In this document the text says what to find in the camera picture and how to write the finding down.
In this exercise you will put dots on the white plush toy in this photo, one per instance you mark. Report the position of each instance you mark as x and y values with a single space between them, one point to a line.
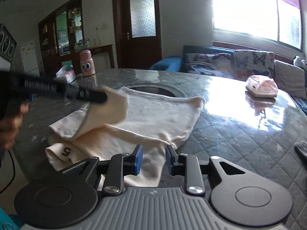
301 63

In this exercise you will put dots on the right butterfly print cushion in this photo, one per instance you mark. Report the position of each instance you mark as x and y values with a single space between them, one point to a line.
253 62

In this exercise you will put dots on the beige plain cushion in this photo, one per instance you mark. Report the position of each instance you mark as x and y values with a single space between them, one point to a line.
290 79

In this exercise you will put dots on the left butterfly print cushion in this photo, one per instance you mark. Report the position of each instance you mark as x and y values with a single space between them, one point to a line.
210 64

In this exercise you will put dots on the dark wooden display cabinet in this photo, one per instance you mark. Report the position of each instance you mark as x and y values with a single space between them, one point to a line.
62 39

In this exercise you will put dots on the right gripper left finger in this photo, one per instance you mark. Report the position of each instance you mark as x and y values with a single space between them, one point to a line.
121 165

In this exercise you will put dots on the blue sofa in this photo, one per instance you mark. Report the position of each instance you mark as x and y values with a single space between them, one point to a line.
177 64

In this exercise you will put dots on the person's left hand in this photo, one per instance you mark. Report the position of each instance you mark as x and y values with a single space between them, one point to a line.
10 127

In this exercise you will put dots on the black round induction cooktop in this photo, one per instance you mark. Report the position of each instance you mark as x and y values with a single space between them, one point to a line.
166 91

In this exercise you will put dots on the dark wooden glass door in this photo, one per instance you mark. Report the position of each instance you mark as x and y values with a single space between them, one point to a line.
137 33

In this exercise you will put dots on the white refrigerator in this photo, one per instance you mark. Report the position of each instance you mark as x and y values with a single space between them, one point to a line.
29 60

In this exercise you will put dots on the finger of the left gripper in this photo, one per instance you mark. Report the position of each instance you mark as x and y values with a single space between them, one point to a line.
93 96

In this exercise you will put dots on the cream knit sweater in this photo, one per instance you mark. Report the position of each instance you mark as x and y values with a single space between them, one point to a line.
128 118

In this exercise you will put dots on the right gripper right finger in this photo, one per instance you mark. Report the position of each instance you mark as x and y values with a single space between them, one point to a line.
185 165

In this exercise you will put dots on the grey knit glove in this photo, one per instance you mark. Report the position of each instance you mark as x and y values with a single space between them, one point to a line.
301 149

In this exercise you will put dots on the butterfly print cushion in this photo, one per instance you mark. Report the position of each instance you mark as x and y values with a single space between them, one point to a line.
210 64
253 62

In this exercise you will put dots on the pink white tissue box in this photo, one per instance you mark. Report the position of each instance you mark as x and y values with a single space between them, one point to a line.
261 86

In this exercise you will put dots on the window with frame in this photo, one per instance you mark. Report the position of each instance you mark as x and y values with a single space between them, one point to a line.
276 20

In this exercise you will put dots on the pink cartoon face jar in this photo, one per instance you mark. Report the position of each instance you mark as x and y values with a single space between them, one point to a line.
87 63

